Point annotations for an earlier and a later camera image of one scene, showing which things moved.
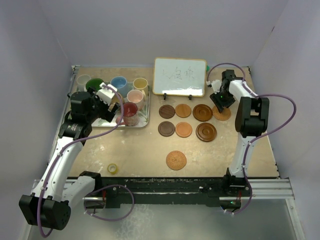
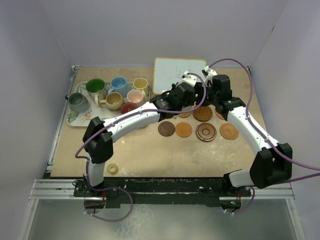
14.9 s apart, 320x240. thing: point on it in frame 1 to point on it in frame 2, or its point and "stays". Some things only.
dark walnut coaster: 166,128 stays
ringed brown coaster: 202,112 stays
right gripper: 220,104 to 199,89
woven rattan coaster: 176,160 to 228,131
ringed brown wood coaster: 206,132 stays
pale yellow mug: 141,84 stays
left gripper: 107,114 to 174,86
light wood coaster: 183,129 stays
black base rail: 229,190 stays
